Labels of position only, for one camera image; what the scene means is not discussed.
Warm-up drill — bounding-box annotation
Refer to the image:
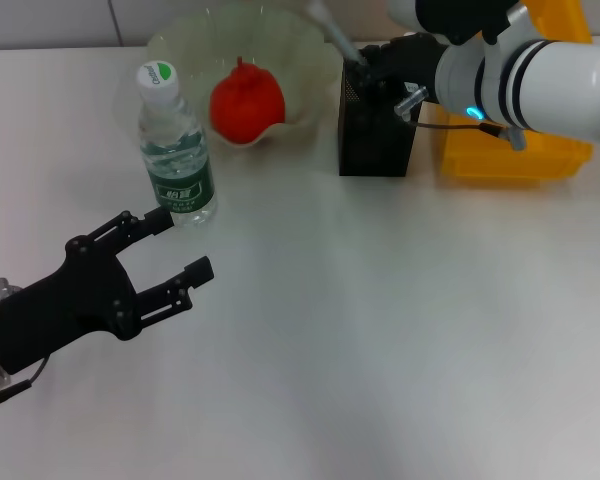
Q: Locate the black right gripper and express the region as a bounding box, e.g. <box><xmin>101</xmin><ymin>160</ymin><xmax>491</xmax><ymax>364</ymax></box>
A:
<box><xmin>351</xmin><ymin>32</ymin><xmax>452</xmax><ymax>102</ymax></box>

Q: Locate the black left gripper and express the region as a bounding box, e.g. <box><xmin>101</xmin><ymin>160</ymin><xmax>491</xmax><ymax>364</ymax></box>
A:
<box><xmin>0</xmin><ymin>206</ymin><xmax>215</xmax><ymax>376</ymax></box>

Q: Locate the grey pen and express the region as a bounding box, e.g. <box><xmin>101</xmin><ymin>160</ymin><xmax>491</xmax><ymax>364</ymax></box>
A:
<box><xmin>304</xmin><ymin>0</ymin><xmax>367</xmax><ymax>67</ymax></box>

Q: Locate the clear water bottle green label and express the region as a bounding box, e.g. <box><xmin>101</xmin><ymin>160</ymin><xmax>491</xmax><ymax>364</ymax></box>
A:
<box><xmin>135</xmin><ymin>59</ymin><xmax>219</xmax><ymax>227</ymax></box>

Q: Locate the red-orange fruit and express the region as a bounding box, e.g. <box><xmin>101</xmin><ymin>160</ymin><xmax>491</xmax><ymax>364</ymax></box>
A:
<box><xmin>208</xmin><ymin>55</ymin><xmax>287</xmax><ymax>146</ymax></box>

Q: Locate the black mesh pen holder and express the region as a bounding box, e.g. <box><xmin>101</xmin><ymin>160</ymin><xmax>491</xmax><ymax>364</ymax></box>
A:
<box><xmin>337</xmin><ymin>45</ymin><xmax>421</xmax><ymax>178</ymax></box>

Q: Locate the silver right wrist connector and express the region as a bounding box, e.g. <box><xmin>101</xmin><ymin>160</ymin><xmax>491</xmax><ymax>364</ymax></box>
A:
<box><xmin>393</xmin><ymin>85</ymin><xmax>429</xmax><ymax>122</ymax></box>

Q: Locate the pale green glass bowl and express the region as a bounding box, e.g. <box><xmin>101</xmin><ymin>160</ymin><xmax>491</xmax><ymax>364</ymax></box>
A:
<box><xmin>145</xmin><ymin>4</ymin><xmax>342</xmax><ymax>151</ymax></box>

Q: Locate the yellow plastic bin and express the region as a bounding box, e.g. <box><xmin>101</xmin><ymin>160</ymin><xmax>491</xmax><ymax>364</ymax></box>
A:
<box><xmin>432</xmin><ymin>0</ymin><xmax>595</xmax><ymax>180</ymax></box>

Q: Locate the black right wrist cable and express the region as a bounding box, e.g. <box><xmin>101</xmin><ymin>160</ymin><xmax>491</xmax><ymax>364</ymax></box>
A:
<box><xmin>412</xmin><ymin>118</ymin><xmax>527</xmax><ymax>151</ymax></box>

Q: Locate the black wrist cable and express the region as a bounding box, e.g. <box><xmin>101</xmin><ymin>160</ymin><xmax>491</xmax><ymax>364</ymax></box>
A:
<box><xmin>0</xmin><ymin>354</ymin><xmax>49</xmax><ymax>419</ymax></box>
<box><xmin>412</xmin><ymin>118</ymin><xmax>527</xmax><ymax>151</ymax></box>

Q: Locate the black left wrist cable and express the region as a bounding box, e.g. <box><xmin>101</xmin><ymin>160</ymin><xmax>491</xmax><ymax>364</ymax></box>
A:
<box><xmin>0</xmin><ymin>354</ymin><xmax>49</xmax><ymax>419</ymax></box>

